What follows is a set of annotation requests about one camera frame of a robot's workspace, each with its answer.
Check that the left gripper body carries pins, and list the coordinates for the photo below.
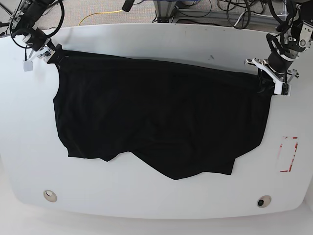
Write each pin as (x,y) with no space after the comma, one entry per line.
(279,64)

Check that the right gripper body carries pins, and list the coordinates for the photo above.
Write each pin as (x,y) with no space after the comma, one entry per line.
(37,48)

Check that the black T-shirt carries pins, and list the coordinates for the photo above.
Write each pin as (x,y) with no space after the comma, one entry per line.
(179,119)

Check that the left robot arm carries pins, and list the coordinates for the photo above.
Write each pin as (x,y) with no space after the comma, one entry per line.
(295,34)

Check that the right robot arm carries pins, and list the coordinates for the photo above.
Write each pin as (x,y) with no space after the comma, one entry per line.
(26,35)

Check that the red tape rectangle marking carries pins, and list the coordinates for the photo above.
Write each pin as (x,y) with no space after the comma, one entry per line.
(286,154)

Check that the right table grommet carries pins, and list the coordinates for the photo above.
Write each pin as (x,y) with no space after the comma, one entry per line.
(264,201)

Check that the table grommet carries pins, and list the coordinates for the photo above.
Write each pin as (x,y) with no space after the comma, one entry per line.
(50,196)
(264,201)

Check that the left table grommet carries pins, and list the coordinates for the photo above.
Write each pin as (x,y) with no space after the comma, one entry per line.
(50,196)

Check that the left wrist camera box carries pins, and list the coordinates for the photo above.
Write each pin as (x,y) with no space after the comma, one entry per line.
(282,88)

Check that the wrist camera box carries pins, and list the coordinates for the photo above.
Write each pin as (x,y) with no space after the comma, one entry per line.
(282,88)
(27,65)

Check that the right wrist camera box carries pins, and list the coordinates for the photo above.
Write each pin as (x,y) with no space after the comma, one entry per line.
(27,65)

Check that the aluminium table leg frame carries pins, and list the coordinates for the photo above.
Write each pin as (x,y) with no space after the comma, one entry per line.
(166,11)

